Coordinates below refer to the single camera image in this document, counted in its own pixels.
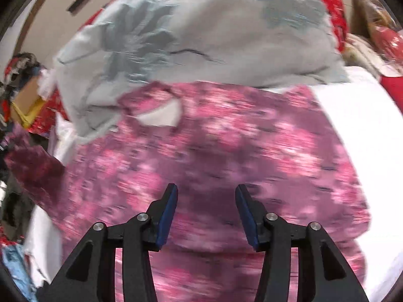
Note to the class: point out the brown wooden door frame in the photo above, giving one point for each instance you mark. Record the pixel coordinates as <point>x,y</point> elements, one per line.
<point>37,15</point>

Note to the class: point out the brown cardboard box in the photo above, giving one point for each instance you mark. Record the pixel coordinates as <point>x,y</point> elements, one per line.
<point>26,92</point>

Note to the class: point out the yellow flat packet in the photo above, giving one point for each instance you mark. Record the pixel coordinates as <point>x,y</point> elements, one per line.
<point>28,114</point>

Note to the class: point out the light blue cloth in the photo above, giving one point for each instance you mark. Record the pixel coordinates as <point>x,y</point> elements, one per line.
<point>15,264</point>

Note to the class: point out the white bed sheet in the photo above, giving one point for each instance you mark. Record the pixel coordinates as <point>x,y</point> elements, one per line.
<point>362,138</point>

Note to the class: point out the dark clothes pile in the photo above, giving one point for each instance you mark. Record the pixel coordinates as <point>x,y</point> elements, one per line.
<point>15,207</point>

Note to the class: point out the pink floral garment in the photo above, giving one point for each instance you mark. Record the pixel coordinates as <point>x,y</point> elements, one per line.
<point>220,148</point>

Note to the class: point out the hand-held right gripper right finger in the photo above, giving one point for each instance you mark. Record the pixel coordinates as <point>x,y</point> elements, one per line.
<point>247,220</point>

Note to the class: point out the beige fuzzy cloth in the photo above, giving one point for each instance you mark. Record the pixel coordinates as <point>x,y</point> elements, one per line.
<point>359,53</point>

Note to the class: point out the plain red cushion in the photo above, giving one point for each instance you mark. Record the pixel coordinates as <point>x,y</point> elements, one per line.
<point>393,88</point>

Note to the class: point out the red printed cloth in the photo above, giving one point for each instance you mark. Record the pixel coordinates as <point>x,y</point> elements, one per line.
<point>333,9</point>

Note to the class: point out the red shiny patterned cloth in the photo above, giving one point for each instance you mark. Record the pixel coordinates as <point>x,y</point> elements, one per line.
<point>50,110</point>

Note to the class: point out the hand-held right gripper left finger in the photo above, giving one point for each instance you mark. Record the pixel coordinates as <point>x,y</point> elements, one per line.
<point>167,220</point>

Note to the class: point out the grey floral cloth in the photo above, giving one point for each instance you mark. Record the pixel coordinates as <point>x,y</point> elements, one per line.
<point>204,37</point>

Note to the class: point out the colourful patterned cloth pile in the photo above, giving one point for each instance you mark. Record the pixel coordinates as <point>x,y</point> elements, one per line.
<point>19,66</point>

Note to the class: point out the plastic-wrapped red cushion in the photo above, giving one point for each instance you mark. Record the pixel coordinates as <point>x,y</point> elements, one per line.
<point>388,44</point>

